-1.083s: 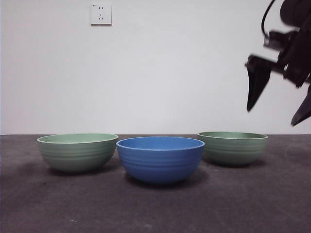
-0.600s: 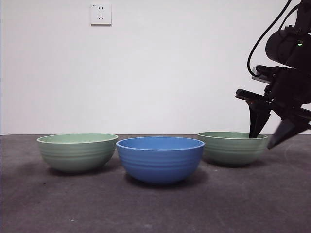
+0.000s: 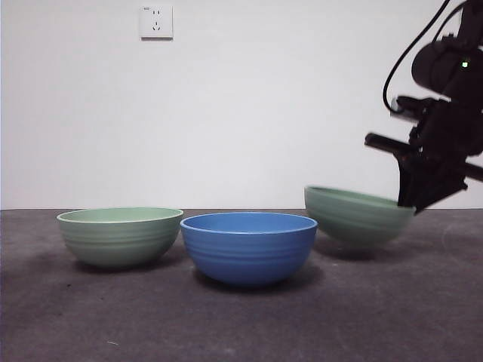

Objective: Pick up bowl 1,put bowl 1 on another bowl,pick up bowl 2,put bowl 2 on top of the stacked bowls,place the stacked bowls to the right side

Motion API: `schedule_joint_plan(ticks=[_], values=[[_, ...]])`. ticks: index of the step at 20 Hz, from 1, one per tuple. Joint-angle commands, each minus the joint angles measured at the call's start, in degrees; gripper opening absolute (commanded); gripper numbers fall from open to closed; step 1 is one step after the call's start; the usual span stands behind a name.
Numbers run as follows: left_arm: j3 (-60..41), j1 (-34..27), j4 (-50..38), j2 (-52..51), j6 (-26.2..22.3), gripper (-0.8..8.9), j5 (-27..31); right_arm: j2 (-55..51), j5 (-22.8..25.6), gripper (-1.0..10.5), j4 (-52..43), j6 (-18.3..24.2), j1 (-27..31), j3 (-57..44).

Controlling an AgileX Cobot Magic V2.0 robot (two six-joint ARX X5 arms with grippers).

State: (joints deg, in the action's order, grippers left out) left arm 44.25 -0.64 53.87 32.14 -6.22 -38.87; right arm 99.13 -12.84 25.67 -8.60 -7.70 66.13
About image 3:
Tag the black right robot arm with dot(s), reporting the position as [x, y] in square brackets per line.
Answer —
[434, 68]

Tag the white wall socket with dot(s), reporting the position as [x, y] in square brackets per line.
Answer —
[157, 22]

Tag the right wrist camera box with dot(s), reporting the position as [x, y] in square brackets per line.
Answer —
[405, 107]

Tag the blue ribbed bowl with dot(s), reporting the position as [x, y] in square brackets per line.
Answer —
[247, 256]

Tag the green ribbed bowl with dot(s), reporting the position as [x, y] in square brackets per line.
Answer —
[117, 245]
[358, 222]

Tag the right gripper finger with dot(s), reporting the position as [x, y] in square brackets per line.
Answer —
[434, 188]
[407, 184]

